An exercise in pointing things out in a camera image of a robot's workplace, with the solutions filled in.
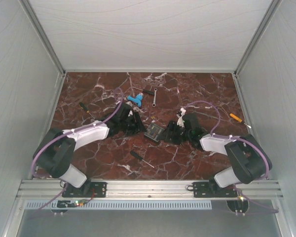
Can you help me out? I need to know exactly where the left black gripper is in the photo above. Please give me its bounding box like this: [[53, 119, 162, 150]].
[[120, 112, 148, 137]]

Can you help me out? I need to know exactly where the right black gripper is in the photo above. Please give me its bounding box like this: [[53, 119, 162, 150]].
[[157, 120, 191, 145]]

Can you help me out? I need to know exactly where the black fuse box base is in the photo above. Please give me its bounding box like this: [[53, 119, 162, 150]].
[[143, 124, 165, 144]]

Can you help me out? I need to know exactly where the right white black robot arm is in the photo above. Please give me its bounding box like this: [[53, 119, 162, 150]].
[[158, 114, 272, 197]]

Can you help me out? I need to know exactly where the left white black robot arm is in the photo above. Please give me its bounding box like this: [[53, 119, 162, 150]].
[[31, 102, 147, 197]]

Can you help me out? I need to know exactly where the small black screwdriver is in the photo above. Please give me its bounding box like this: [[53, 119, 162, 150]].
[[130, 150, 155, 168]]

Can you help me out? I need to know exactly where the silver combination wrench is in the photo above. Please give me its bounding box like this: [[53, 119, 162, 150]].
[[152, 88, 158, 107]]

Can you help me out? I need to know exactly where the blue plastic fitting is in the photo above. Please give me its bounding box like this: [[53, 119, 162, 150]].
[[127, 93, 144, 107]]

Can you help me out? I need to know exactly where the black yellow screwdriver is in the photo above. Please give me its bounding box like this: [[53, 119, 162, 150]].
[[79, 102, 95, 120]]

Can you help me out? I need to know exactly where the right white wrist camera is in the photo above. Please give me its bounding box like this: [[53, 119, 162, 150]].
[[177, 108, 186, 128]]

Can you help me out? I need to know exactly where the black handled screwdriver top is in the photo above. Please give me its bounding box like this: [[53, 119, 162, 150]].
[[134, 87, 154, 95]]

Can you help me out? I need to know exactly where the orange handled screwdriver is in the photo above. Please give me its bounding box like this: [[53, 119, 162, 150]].
[[229, 113, 252, 129]]

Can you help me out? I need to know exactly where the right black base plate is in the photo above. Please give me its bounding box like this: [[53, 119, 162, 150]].
[[192, 182, 238, 198]]

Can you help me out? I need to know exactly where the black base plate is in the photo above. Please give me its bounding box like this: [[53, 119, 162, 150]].
[[62, 180, 107, 198], [192, 182, 238, 198]]

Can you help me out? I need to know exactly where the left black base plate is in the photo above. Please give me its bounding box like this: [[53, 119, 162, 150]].
[[62, 180, 107, 198]]

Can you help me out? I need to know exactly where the grey slotted cable duct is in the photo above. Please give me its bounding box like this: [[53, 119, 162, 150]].
[[24, 200, 212, 210]]

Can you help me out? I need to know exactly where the aluminium mounting rail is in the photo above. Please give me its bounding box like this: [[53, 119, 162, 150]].
[[17, 179, 283, 199]]

